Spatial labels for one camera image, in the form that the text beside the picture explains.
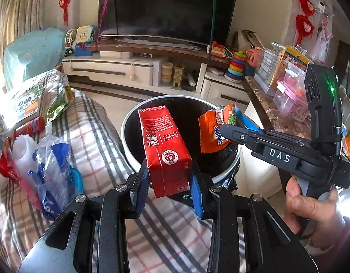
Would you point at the person's right hand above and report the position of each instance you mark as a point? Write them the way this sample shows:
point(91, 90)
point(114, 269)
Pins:
point(308, 210)

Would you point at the white and green toy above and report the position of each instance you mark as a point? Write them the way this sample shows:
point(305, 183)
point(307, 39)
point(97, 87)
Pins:
point(70, 38)

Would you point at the brown bag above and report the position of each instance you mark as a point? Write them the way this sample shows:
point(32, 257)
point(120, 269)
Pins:
point(246, 39)

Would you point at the toy cash register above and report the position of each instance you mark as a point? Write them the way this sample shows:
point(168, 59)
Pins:
point(85, 39)

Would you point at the pink stick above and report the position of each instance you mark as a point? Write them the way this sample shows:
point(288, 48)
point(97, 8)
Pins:
point(104, 5)

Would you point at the teal cloth-covered furniture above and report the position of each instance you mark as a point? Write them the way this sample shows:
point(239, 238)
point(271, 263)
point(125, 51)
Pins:
point(33, 54)

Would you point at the beige curtain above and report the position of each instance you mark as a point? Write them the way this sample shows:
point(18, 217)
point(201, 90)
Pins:
point(18, 8)

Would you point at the red tube snack packet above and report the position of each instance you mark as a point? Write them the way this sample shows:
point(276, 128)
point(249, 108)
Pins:
point(30, 126)

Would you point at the marble top side table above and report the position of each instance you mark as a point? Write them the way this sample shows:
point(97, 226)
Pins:
point(266, 105)

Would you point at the black television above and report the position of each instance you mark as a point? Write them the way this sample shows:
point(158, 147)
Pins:
point(169, 5)

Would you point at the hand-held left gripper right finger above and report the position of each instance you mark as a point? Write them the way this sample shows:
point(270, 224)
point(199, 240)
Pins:
point(197, 202)

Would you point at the yellow wooden toy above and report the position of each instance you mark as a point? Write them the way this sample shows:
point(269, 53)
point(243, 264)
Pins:
point(177, 76)

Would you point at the white security camera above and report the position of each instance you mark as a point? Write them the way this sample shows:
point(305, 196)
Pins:
point(322, 6)

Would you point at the yellow toy card pack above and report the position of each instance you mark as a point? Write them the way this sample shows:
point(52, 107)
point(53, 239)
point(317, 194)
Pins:
point(294, 62)

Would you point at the red drink carton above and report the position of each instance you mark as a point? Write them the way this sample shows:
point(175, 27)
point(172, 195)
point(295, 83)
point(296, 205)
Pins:
point(163, 153)

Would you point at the colourful picture book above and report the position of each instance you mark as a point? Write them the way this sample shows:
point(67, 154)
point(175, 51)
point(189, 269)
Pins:
point(24, 102)

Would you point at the blue and white plastic bag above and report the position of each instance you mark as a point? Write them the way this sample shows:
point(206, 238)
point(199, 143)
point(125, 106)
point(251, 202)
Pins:
point(54, 176)

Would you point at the clear plastic organizer box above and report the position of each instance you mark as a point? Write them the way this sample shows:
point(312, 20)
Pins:
point(267, 71)

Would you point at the stack of round containers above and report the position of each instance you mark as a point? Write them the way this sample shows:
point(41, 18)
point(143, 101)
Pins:
point(167, 72)

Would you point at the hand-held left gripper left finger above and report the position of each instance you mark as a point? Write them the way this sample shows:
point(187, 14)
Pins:
point(140, 200)

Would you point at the white TV cabinet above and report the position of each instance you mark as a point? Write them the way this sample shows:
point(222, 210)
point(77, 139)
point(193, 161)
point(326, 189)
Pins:
point(112, 68)

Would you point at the person's right forearm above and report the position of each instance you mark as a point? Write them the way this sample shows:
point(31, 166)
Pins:
point(331, 247)

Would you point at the red knot wall ornament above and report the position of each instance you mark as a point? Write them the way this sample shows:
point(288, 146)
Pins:
point(65, 2)

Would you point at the white foam fruit net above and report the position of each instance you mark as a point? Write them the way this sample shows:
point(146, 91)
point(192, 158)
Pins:
point(23, 153)

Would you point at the red foil wrapper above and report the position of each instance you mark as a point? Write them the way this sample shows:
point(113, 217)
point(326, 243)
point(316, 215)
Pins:
point(4, 166)

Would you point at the teal plastic item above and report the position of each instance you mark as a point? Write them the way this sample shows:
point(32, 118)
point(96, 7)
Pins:
point(77, 180)

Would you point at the green stick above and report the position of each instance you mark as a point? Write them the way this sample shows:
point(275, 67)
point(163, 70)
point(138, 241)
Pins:
point(211, 20)

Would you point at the red heart wall garland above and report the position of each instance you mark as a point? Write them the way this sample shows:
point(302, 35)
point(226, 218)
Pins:
point(304, 20)

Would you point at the orange snack wrapper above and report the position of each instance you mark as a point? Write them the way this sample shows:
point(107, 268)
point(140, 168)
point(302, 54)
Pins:
point(212, 130)

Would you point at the green snack packet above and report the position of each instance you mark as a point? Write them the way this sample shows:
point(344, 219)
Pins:
point(58, 105)

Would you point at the white round trash bin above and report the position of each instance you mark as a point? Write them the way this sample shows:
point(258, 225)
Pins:
point(129, 148)

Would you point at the plaid blanket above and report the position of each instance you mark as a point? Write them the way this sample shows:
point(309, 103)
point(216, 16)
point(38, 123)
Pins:
point(101, 153)

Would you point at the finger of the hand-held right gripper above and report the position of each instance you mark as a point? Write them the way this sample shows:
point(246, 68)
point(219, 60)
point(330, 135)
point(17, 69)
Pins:
point(237, 136)
point(285, 138)

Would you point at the pink ball toy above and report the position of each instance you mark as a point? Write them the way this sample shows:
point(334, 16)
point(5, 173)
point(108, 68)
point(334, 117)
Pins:
point(254, 59)

